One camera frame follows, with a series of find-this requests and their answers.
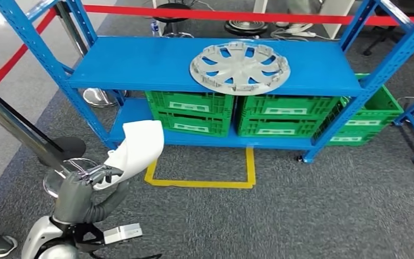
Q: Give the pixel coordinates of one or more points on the white power strip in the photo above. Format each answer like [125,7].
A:
[301,34]

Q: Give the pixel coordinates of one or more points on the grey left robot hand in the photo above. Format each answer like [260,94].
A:
[73,200]

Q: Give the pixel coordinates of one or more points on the black office chair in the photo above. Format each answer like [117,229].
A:
[373,43]

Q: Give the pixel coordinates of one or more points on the clear water bottle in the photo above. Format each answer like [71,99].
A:
[155,28]

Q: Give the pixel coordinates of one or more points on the black round stool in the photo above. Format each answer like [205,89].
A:
[246,25]
[173,8]

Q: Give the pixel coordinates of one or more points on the red barrier belt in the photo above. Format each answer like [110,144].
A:
[210,15]
[14,57]

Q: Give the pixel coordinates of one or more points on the grey plastic wheel cover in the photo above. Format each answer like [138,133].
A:
[239,69]

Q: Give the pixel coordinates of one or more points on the white desk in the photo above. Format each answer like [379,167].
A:
[260,5]
[337,30]

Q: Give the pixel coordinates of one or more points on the green plastic crate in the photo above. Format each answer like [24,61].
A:
[164,125]
[157,102]
[246,128]
[250,107]
[389,103]
[371,139]

